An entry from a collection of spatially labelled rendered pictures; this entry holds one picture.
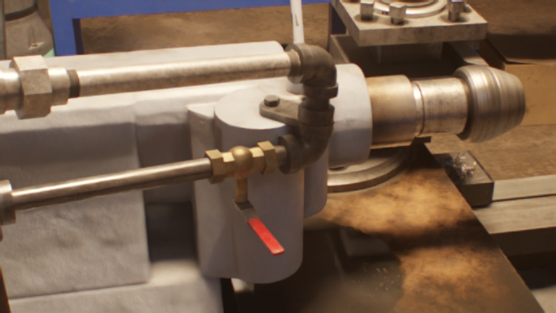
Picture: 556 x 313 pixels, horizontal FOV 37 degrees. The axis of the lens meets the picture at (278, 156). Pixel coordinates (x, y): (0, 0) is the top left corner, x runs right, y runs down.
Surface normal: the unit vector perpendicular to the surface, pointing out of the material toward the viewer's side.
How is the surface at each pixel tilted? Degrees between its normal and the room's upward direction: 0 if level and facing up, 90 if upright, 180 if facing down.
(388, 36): 90
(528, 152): 0
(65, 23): 90
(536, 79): 90
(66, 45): 90
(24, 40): 70
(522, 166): 0
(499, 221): 0
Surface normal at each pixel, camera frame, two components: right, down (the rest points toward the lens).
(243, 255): -0.37, 0.45
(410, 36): 0.15, 0.48
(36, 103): 0.46, 0.59
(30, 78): 0.48, -0.15
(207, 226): -0.55, 0.22
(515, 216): 0.00, -0.87
